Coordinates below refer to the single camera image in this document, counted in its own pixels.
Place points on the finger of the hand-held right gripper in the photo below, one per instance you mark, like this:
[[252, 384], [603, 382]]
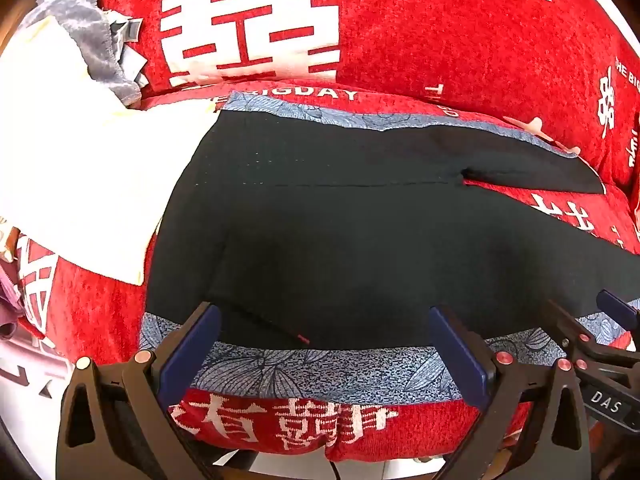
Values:
[[595, 350], [620, 307]]

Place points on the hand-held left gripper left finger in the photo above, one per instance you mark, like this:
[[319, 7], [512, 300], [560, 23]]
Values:
[[192, 350]]

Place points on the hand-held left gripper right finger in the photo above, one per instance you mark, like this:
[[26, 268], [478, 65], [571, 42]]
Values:
[[460, 355]]

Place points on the black pants with patterned stripes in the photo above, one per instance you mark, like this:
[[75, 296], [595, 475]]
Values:
[[325, 240]]

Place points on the red printed sofa seat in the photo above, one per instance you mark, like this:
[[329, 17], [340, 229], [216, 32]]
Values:
[[100, 310]]

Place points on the white storage box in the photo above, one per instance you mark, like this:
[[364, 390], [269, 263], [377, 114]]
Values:
[[30, 365]]

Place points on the pink purple cloth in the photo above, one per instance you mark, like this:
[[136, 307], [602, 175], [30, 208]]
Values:
[[10, 285]]

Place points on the white cloth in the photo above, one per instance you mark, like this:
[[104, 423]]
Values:
[[85, 160]]

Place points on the grey velvet garment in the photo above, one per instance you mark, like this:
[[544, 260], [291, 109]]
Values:
[[92, 45]]

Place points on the red printed sofa backrest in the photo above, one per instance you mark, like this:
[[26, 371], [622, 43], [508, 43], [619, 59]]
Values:
[[425, 25]]

